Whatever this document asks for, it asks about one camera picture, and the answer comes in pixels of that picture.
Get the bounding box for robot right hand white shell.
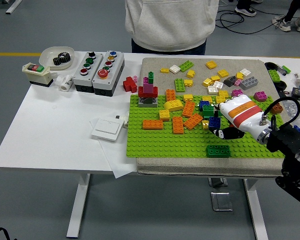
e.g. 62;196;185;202
209;94;273;140

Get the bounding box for dark green long brick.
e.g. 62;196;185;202
206;144;232;158
201;104;216;118

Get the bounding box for lime green long brick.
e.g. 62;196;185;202
256;98;270;111
178;60;195;73

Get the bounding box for light grey long brick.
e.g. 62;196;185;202
239;76;260;91

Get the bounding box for dark grey sloped brick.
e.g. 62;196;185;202
223;76;238;88

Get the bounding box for brown square brick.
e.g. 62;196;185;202
269;102;284;115

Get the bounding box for lime green medium brick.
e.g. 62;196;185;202
268;69;281;83
174;78;187;93

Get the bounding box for orange long brick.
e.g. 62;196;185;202
142;119;164;130
165;88;177;102
172;115;185;135
181;100;196;118
183;112;204;131

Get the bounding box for yellow curved brick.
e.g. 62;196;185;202
163;99;185;112

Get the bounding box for grey tower base brick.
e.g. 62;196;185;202
137;96;159;108

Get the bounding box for red wide tower brick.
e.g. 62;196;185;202
138;85;159;98

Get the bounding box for red cross-shaped brick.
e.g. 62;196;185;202
122;76;138;94

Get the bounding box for clear plastic bag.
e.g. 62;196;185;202
282;98;300;121

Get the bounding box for silver floor socket plate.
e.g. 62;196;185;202
208;177;229;188
210;191;234;212

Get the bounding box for lime green studded baseplate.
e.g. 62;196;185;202
126;93;299;158

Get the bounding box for grey-brown foam mat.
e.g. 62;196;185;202
136;57;300;178

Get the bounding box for background person white sneakers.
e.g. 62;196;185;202
271;0;300;33

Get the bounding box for white table leg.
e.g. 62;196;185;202
66;173;91;239
242;178;269;240

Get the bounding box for background person black shoes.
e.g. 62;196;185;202
234;0;263;18

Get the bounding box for white plug piece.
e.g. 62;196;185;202
119;115;130;130

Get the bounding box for grey emergency stop button box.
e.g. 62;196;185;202
92;50;126;97

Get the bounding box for grey four-button box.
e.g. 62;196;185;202
72;51;105;94

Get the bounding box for white pipe fitting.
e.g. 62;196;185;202
56;74;75;92

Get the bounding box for black gear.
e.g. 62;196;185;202
57;51;71;65
52;55;66;67

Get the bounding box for white bowl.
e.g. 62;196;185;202
38;46;75;71

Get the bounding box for black floor cable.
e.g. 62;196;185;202
214;9;286;35

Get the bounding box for white wall switch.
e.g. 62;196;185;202
90;118;124;142

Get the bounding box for cream red-green switch box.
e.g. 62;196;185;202
21;62;55;88

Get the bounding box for white background table frame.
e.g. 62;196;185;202
1;0;23;15

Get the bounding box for black strap loop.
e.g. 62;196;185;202
0;226;16;240

